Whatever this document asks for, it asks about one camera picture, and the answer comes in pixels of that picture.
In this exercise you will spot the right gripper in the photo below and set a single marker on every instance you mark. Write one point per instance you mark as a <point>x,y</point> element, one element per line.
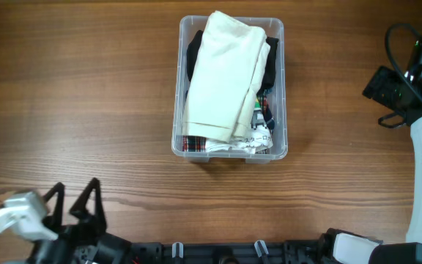
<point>383,80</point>

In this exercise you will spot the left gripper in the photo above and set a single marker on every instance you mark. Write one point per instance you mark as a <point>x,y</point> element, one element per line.
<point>89,226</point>

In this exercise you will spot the red navy plaid shirt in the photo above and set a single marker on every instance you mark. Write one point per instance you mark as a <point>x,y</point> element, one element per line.
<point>194,143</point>

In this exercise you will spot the white printed t-shirt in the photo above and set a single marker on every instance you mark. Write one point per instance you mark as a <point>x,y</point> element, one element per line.
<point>255,139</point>

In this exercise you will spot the cream white cloth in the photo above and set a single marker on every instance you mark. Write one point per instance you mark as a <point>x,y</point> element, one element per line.
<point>227,75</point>

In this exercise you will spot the black garment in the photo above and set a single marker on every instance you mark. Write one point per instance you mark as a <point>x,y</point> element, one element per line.
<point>268,80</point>

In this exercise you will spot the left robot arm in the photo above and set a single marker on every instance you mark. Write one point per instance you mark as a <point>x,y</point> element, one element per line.
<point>109,248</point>

